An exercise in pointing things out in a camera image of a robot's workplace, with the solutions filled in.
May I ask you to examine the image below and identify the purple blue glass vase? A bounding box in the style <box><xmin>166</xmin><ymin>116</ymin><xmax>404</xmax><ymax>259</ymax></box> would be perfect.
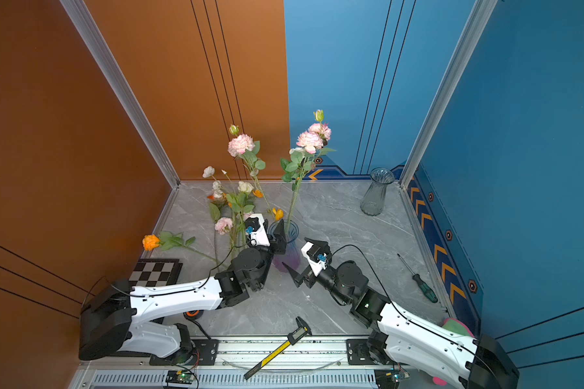
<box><xmin>272</xmin><ymin>221</ymin><xmax>302</xmax><ymax>273</ymax></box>

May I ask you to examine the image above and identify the cream rose with leaves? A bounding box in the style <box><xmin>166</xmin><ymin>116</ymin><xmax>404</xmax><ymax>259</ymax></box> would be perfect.
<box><xmin>225</xmin><ymin>182</ymin><xmax>255</xmax><ymax>248</ymax></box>

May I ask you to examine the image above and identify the small white blossom spray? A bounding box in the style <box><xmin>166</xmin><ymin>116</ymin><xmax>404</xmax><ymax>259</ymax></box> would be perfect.
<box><xmin>202</xmin><ymin>166</ymin><xmax>229</xmax><ymax>201</ymax></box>

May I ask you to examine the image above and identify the pink peony spray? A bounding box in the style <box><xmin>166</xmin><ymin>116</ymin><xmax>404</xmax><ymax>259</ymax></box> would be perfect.
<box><xmin>228</xmin><ymin>124</ymin><xmax>274</xmax><ymax>215</ymax></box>
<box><xmin>281</xmin><ymin>110</ymin><xmax>333</xmax><ymax>233</ymax></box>

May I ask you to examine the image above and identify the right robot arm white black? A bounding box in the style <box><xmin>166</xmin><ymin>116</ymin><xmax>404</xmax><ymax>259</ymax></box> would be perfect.
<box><xmin>289</xmin><ymin>238</ymin><xmax>520</xmax><ymax>388</ymax></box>

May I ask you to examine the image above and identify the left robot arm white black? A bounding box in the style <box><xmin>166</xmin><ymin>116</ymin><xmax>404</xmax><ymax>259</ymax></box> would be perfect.
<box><xmin>79</xmin><ymin>225</ymin><xmax>287</xmax><ymax>361</ymax></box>

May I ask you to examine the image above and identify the clear grey glass vase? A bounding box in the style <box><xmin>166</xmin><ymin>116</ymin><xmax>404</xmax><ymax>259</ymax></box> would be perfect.
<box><xmin>360</xmin><ymin>168</ymin><xmax>395</xmax><ymax>217</ymax></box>

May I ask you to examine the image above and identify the orange poppy flower stem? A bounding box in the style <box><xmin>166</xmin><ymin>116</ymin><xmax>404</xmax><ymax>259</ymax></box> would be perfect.
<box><xmin>252</xmin><ymin>189</ymin><xmax>285</xmax><ymax>221</ymax></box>

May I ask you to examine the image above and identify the pink rose bundle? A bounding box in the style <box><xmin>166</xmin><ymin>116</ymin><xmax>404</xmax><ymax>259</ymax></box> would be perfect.
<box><xmin>208</xmin><ymin>197</ymin><xmax>247</xmax><ymax>254</ymax></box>

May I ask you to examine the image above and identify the yellow black caliper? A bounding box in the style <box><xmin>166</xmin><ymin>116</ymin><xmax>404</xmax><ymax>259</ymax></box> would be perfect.
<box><xmin>243</xmin><ymin>316</ymin><xmax>312</xmax><ymax>380</ymax></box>

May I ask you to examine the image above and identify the orange rose with leaves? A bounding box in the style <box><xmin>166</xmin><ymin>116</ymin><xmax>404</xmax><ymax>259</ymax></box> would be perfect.
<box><xmin>142</xmin><ymin>231</ymin><xmax>219</xmax><ymax>265</ymax></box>

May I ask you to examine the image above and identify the orange black tape measure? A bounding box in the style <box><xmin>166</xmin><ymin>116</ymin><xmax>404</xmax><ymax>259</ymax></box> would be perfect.
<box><xmin>183</xmin><ymin>310</ymin><xmax>204</xmax><ymax>320</ymax></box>

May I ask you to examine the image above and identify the right circuit board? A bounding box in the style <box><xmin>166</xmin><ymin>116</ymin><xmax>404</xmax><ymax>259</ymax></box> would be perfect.
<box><xmin>374</xmin><ymin>370</ymin><xmax>410</xmax><ymax>389</ymax></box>

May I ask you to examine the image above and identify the circuit board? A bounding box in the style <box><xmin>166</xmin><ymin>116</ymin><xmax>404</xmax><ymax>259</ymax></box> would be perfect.
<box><xmin>165</xmin><ymin>370</ymin><xmax>199</xmax><ymax>389</ymax></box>
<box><xmin>374</xmin><ymin>370</ymin><xmax>410</xmax><ymax>389</ymax></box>

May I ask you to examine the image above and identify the checkerboard calibration plate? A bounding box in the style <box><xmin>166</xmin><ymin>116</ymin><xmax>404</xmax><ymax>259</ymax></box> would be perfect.
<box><xmin>128</xmin><ymin>259</ymin><xmax>183</xmax><ymax>288</ymax></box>

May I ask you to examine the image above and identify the plush toy white green pink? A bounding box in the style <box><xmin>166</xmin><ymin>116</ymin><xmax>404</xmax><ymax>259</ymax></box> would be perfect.
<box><xmin>432</xmin><ymin>318</ymin><xmax>475</xmax><ymax>386</ymax></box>

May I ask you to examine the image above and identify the left circuit board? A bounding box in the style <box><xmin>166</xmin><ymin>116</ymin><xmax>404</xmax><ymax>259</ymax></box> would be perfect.
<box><xmin>165</xmin><ymin>370</ymin><xmax>199</xmax><ymax>389</ymax></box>

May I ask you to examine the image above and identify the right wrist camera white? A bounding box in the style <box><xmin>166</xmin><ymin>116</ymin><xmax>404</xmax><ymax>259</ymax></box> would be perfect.
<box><xmin>301</xmin><ymin>242</ymin><xmax>328</xmax><ymax>277</ymax></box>

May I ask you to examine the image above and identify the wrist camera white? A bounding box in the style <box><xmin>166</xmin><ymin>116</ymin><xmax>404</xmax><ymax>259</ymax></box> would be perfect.
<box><xmin>244</xmin><ymin>213</ymin><xmax>270</xmax><ymax>247</ymax></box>
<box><xmin>301</xmin><ymin>242</ymin><xmax>328</xmax><ymax>277</ymax></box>

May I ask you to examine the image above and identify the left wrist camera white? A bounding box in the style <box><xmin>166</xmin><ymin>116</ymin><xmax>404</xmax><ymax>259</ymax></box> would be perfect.
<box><xmin>244</xmin><ymin>213</ymin><xmax>270</xmax><ymax>247</ymax></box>

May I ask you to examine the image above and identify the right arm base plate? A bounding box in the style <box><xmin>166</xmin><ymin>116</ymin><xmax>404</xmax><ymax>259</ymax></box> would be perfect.
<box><xmin>346</xmin><ymin>339</ymin><xmax>415</xmax><ymax>366</ymax></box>

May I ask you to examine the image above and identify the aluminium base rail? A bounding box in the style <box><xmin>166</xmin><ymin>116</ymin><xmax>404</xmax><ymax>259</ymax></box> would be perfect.
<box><xmin>69</xmin><ymin>336</ymin><xmax>433</xmax><ymax>388</ymax></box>

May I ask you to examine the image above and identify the green handled screwdriver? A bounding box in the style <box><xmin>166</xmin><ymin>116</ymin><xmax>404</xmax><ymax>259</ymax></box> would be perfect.
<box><xmin>397</xmin><ymin>253</ymin><xmax>439</xmax><ymax>303</ymax></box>

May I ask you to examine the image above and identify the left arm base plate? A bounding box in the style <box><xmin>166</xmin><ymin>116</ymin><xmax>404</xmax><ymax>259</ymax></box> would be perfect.
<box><xmin>149</xmin><ymin>339</ymin><xmax>220</xmax><ymax>367</ymax></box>

